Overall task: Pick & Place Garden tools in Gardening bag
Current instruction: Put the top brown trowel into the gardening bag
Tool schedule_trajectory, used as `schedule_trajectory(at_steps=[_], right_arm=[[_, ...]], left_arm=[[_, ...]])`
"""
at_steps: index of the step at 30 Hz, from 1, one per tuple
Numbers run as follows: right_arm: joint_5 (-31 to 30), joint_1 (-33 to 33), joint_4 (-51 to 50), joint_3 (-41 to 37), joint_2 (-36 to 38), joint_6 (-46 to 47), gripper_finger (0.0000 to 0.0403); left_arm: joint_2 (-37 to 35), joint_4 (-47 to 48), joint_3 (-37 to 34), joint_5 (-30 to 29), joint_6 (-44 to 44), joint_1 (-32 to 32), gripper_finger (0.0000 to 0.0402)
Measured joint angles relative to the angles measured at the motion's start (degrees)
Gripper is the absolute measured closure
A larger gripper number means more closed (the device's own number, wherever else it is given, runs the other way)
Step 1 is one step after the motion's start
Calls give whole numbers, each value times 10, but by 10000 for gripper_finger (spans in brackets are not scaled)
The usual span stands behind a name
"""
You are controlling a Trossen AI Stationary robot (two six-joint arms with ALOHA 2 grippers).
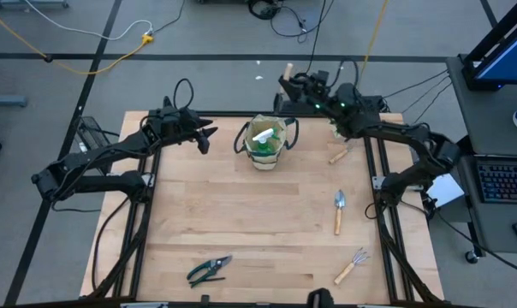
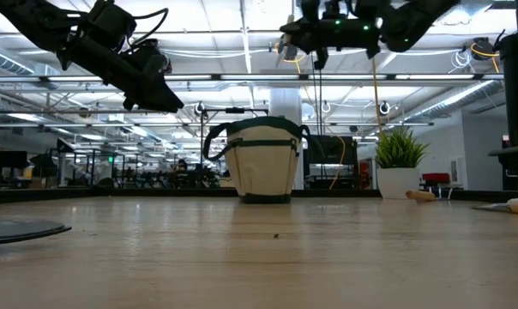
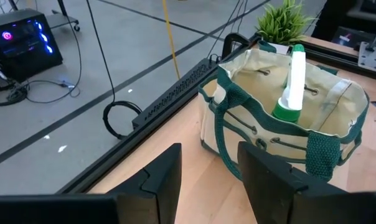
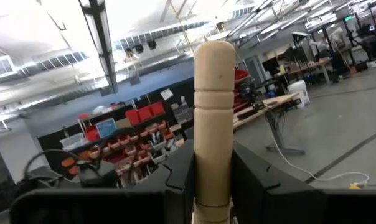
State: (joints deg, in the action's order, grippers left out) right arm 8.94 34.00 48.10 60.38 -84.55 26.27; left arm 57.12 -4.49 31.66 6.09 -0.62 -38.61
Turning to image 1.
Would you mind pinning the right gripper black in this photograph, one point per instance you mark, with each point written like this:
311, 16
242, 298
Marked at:
314, 87

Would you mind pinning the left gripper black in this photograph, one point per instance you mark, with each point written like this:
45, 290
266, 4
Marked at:
175, 124

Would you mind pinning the green spray bottle white head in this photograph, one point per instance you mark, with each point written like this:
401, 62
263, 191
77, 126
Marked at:
265, 147

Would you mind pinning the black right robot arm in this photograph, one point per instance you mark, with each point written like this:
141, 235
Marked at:
395, 130

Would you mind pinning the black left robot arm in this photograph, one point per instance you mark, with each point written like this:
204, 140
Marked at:
104, 149

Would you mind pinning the beige green-trimmed gardening bag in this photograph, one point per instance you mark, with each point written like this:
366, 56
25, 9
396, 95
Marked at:
265, 162

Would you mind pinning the green plant in white pot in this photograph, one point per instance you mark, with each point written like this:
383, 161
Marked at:
333, 127

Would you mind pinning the black perforated metal box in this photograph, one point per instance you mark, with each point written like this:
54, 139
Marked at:
376, 104

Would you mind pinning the grey computer desk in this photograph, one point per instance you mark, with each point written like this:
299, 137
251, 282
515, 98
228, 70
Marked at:
477, 107

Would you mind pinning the white paper sheet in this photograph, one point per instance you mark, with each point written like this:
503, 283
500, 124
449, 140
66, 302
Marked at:
447, 190

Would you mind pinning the computer monitor on black stand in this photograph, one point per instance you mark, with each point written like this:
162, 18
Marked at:
511, 60

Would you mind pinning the backlit computer keyboard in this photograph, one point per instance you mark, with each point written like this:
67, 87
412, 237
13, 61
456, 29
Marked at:
506, 181

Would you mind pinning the black aluminium table frame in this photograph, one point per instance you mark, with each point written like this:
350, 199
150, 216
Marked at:
224, 114

